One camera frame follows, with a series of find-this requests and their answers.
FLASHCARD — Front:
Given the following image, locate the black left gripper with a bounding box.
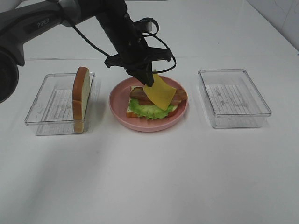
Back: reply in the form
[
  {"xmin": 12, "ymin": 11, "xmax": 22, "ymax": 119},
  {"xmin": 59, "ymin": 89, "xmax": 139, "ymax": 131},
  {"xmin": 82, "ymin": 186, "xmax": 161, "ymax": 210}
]
[{"xmin": 105, "ymin": 47, "xmax": 173, "ymax": 87}]

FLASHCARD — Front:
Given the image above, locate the bacon strip from tray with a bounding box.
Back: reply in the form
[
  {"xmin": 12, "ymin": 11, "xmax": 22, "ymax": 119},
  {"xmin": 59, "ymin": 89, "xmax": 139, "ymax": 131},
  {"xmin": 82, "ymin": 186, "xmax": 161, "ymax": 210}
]
[
  {"xmin": 138, "ymin": 99, "xmax": 182, "ymax": 105},
  {"xmin": 130, "ymin": 86, "xmax": 187, "ymax": 104}
]

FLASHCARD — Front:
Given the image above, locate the yellow cheese slice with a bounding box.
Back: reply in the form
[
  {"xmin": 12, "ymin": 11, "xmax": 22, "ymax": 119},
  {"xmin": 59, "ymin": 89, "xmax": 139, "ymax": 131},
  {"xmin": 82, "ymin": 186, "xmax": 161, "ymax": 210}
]
[{"xmin": 143, "ymin": 73, "xmax": 176, "ymax": 111}]

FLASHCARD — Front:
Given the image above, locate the green lettuce leaf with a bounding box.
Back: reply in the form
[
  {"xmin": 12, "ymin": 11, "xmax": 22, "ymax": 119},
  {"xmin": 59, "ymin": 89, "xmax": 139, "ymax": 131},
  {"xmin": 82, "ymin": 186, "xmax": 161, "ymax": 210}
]
[{"xmin": 126, "ymin": 98, "xmax": 178, "ymax": 120}]

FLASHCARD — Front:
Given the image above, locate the bread slice from tray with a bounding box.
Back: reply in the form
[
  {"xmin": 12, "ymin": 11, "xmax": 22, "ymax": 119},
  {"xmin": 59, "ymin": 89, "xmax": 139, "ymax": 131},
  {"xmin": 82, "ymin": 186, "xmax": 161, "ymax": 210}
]
[{"xmin": 127, "ymin": 86, "xmax": 182, "ymax": 120}]

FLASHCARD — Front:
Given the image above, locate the pink round plate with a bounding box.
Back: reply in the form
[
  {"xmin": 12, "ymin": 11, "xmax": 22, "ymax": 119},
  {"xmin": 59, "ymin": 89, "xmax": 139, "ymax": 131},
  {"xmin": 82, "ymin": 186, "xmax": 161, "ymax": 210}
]
[{"xmin": 109, "ymin": 77, "xmax": 188, "ymax": 132}]

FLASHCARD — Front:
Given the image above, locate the clear right plastic tray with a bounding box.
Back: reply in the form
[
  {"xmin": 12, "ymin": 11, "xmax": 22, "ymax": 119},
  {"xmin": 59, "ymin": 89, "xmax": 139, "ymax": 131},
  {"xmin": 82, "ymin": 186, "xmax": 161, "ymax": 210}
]
[{"xmin": 198, "ymin": 69, "xmax": 271, "ymax": 128}]

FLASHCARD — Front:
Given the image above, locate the clear plastic tray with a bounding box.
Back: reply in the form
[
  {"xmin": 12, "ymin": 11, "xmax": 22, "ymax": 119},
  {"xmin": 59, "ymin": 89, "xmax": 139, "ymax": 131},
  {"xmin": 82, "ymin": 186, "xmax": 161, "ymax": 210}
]
[
  {"xmin": 198, "ymin": 69, "xmax": 271, "ymax": 128},
  {"xmin": 25, "ymin": 72, "xmax": 96, "ymax": 136}
]

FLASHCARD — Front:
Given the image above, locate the clear left plastic tray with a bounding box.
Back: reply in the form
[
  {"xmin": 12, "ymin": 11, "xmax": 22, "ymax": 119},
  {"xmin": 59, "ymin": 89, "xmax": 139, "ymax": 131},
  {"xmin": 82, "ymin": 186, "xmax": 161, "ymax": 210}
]
[{"xmin": 25, "ymin": 72, "xmax": 96, "ymax": 136}]

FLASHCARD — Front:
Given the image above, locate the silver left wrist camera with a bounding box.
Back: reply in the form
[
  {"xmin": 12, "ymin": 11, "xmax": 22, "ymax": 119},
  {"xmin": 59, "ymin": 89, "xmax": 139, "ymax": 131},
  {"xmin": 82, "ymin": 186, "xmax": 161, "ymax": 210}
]
[{"xmin": 136, "ymin": 20, "xmax": 152, "ymax": 33}]

